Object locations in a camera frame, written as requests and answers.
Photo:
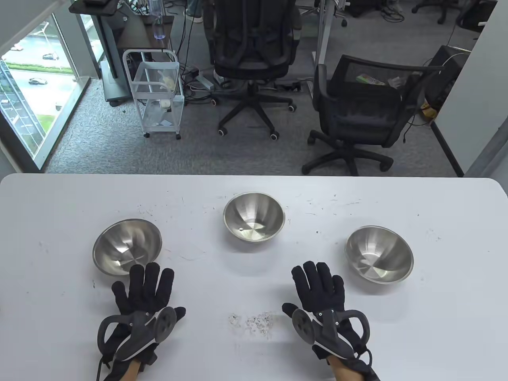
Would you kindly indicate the person's right hand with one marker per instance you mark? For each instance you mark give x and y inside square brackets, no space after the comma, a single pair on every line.
[317,289]

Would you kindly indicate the person's left hand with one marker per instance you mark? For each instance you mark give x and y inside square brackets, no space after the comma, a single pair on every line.
[149,289]

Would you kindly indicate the stainless steel mixing bowl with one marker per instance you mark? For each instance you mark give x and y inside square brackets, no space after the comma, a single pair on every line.
[254,214]
[119,242]
[377,254]

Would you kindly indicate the person's left forearm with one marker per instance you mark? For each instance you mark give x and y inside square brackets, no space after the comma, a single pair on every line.
[127,372]

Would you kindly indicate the person's right forearm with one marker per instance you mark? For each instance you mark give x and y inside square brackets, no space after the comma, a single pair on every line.
[343,371]

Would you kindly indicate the grey hand tracker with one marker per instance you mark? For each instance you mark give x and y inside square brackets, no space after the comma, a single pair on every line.
[137,337]
[329,337]

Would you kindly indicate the white rolling cart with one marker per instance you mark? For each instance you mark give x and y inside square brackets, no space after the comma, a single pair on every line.
[158,119]

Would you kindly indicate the black mesh office chair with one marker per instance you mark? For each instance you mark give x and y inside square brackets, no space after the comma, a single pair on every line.
[357,119]

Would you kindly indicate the small white item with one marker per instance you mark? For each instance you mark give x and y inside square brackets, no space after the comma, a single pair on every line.
[165,104]

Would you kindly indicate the black floor socket box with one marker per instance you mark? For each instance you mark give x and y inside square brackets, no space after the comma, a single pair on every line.
[289,87]

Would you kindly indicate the cream item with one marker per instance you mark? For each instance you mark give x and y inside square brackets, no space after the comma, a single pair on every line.
[168,82]

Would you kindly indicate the yellow object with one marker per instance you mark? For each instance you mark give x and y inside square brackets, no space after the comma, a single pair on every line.
[428,111]

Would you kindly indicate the grey equipment stand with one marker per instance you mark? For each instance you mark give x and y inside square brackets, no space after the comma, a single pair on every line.
[113,79]

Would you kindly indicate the white power strip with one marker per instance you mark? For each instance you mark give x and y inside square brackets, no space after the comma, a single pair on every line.
[204,82]

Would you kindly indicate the colourful packet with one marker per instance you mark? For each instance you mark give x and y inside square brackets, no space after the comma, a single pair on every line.
[371,80]

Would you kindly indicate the glass window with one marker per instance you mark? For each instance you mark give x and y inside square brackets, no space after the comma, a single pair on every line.
[35,91]

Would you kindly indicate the black high-back office chair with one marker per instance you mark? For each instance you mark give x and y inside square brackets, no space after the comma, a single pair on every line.
[250,59]

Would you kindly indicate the white desk leg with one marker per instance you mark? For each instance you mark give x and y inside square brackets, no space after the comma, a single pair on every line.
[323,39]

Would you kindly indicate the black computer tower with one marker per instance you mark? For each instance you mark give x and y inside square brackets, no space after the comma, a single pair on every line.
[448,75]

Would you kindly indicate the small brown-top desk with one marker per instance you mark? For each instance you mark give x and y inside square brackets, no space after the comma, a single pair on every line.
[135,37]

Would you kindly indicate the clear plastic water bottle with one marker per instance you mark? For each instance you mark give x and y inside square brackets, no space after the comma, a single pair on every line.
[158,29]

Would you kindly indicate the black office chair base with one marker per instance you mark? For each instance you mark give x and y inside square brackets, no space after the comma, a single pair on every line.
[436,8]

